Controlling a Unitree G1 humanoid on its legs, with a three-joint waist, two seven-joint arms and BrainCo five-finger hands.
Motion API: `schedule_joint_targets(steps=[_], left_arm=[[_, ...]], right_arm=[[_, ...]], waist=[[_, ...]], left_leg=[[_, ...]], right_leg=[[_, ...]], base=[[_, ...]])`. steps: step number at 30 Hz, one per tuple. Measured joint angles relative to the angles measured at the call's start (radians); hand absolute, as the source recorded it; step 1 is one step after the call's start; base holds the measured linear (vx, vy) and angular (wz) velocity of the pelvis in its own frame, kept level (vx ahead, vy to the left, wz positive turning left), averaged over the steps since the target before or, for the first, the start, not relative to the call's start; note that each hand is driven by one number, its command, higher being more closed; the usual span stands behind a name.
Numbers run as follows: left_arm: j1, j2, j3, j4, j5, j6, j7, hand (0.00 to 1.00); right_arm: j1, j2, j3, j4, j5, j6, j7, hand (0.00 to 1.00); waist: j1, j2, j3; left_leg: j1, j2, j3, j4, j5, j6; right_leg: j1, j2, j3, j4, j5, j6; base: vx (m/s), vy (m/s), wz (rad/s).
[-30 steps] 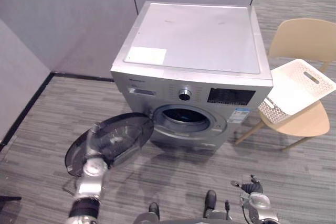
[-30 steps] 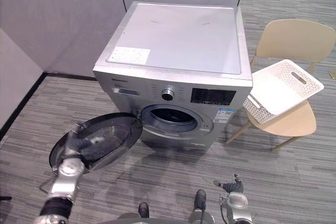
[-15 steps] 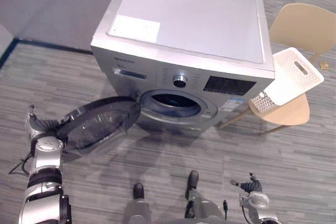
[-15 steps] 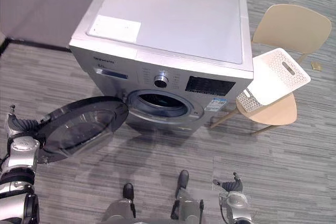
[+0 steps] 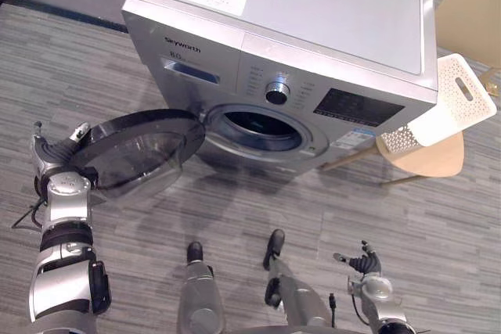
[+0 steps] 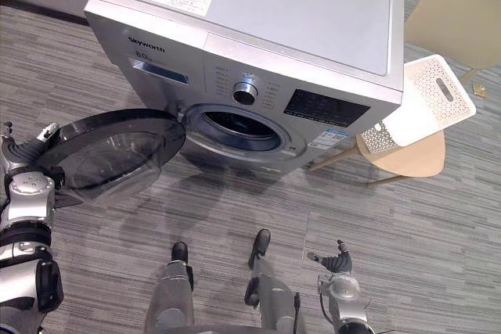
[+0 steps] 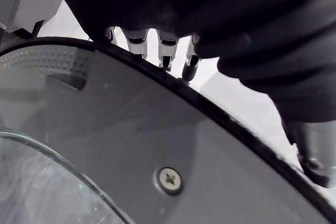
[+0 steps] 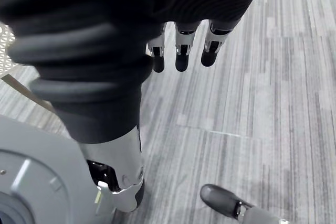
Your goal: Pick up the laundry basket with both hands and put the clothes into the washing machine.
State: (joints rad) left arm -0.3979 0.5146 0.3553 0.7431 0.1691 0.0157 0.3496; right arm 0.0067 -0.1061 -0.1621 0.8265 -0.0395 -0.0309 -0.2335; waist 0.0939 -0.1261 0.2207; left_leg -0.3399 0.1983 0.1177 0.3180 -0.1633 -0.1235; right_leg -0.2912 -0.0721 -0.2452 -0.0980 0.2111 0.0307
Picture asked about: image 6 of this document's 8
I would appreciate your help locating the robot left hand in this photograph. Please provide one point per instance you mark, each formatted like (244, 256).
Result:
(25, 152)

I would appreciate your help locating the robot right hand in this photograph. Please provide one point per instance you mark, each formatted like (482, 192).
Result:
(339, 261)

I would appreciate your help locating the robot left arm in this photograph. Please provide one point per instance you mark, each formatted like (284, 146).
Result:
(27, 209)

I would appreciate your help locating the white perforated laundry basket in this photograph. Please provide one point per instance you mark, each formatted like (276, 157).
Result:
(415, 115)

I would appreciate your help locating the silver front-load washing machine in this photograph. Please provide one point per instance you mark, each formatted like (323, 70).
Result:
(274, 25)

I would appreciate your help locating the round dark glass washer door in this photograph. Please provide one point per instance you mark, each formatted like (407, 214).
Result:
(113, 154)

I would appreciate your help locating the blue white energy label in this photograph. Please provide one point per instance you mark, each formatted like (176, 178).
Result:
(329, 139)

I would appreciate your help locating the tan wooden side table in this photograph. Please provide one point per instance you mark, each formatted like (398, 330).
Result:
(411, 160)

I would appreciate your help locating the black washer display panel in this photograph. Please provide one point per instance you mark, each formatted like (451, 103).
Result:
(326, 109)

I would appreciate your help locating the washer detergent drawer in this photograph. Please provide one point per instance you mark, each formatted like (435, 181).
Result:
(160, 70)

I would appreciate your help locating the robot left leg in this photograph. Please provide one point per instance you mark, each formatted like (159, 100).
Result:
(174, 295)

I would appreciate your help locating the chrome washer control knob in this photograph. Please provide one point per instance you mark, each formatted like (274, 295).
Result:
(245, 92)

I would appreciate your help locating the pale yellow chair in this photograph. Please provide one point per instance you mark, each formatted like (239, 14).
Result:
(454, 21)

